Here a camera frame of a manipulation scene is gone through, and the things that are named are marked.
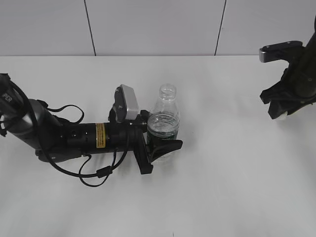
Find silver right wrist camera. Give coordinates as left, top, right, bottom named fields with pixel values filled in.
left=259, top=40, right=304, bottom=63

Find clear plastic water bottle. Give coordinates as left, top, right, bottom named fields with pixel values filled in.
left=147, top=83, right=180, bottom=162

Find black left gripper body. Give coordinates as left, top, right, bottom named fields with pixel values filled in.
left=108, top=110, right=153, bottom=175

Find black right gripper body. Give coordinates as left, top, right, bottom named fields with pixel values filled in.
left=260, top=68, right=316, bottom=104

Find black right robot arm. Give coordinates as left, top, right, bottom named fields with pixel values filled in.
left=259, top=34, right=316, bottom=119

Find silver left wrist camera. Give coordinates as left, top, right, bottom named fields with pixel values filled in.
left=113, top=84, right=139, bottom=122

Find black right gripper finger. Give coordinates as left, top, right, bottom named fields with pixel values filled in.
left=268, top=100, right=289, bottom=119
left=286, top=101, right=314, bottom=116

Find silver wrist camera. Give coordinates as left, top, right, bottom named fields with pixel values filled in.
left=259, top=40, right=304, bottom=63
left=113, top=84, right=139, bottom=122

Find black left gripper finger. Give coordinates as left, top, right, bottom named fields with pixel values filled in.
left=148, top=139, right=183, bottom=163
left=140, top=110, right=150, bottom=121

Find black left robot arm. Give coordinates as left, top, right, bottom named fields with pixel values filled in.
left=0, top=74, right=183, bottom=174

